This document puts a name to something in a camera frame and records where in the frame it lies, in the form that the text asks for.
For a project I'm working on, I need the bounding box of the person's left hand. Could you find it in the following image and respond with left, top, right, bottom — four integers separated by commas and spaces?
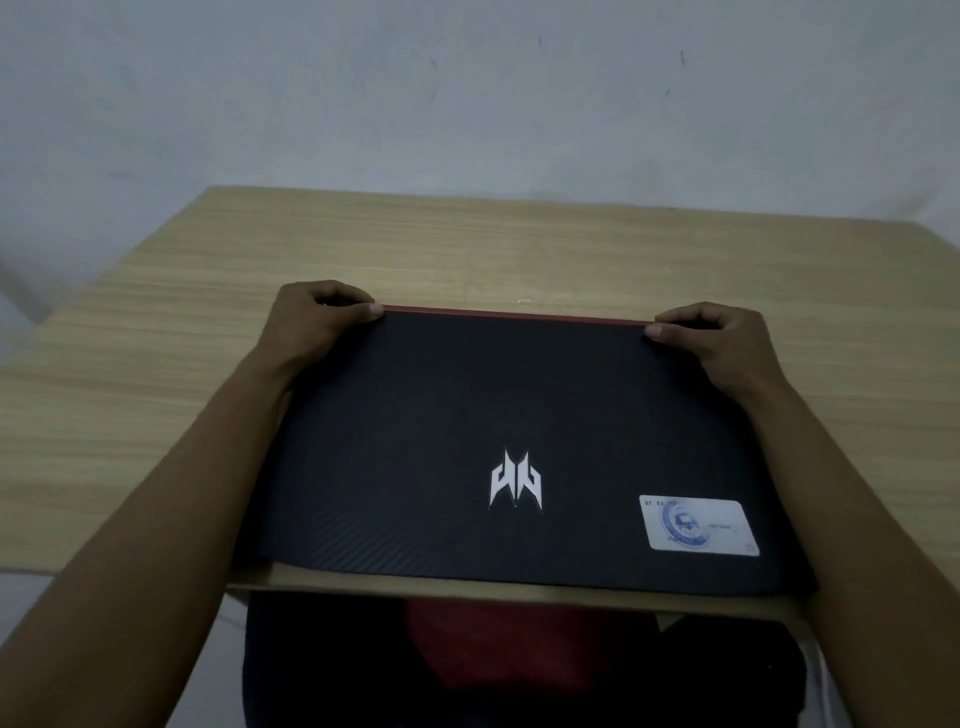
253, 280, 386, 385

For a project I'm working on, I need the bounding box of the person's left forearm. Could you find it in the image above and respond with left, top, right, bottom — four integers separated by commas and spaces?
0, 358, 294, 728

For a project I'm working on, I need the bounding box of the white sticker with blue emblem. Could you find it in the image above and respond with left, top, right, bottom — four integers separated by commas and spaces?
639, 494, 761, 558

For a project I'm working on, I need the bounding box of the person's dark and red clothing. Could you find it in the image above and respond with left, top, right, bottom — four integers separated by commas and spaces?
241, 590, 810, 728

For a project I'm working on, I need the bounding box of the black laptop with red edge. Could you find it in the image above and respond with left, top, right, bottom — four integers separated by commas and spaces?
238, 303, 819, 599

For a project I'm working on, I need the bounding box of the person's right hand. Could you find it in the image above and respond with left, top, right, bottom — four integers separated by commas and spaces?
645, 301, 789, 402

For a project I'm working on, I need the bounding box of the person's right forearm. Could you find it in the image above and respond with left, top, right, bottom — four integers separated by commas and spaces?
746, 378, 960, 728

